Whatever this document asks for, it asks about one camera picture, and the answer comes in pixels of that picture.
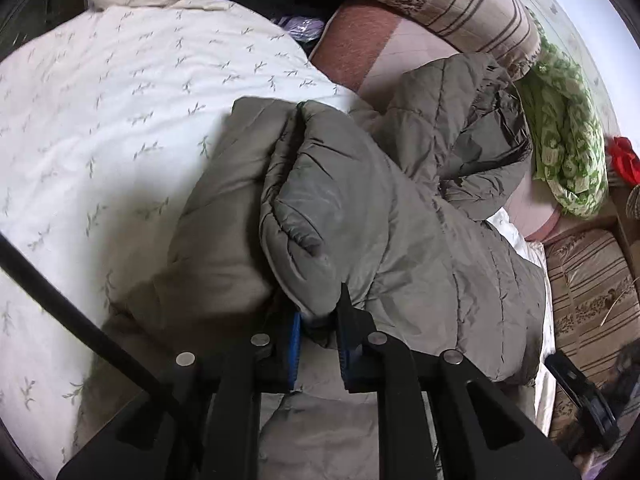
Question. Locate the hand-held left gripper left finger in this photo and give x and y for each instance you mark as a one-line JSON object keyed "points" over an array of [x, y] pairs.
{"points": [[294, 355]]}

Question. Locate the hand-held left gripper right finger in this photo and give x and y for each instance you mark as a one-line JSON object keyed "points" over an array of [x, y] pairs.
{"points": [[345, 360]]}

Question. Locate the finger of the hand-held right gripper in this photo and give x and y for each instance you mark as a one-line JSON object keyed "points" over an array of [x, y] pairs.
{"points": [[582, 395]]}

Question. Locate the olive grey padded jacket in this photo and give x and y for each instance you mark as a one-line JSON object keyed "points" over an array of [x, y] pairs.
{"points": [[380, 220]]}

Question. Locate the dark clothes pile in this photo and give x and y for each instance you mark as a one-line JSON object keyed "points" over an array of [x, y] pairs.
{"points": [[270, 2]]}

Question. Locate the striped floral cushion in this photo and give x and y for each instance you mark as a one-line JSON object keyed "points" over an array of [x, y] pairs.
{"points": [[590, 285]]}

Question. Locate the red cloth item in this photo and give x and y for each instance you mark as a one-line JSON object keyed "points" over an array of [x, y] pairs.
{"points": [[625, 160]]}

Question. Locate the green white patterned blanket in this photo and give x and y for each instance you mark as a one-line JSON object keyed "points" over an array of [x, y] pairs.
{"points": [[565, 130]]}

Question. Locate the white leaf-print bedsheet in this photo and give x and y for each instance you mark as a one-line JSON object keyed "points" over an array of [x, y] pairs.
{"points": [[115, 125]]}

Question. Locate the pink and red cushion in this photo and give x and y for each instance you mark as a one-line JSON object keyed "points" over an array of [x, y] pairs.
{"points": [[365, 45]]}

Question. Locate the striped floral pillow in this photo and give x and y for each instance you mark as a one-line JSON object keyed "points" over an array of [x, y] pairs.
{"points": [[450, 5]]}

